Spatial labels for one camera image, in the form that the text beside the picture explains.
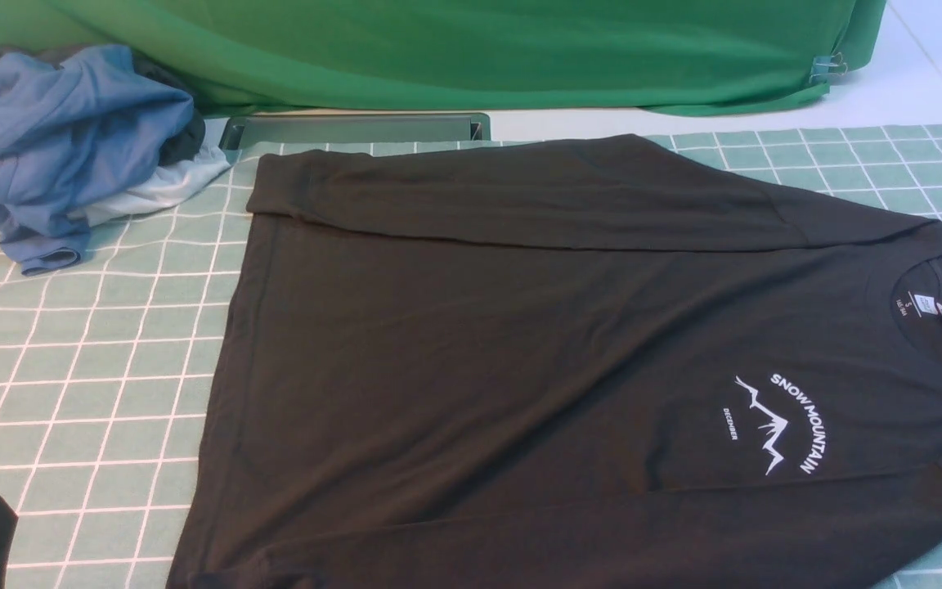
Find dark gray long-sleeve top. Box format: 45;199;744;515
167;135;942;588

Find blue crumpled garment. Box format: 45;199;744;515
0;45;195;276

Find white crumpled garment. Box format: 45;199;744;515
83;138;231;227

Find green backdrop cloth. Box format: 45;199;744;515
0;1;886;117

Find metal binder clip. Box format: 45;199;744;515
808;52;849;85

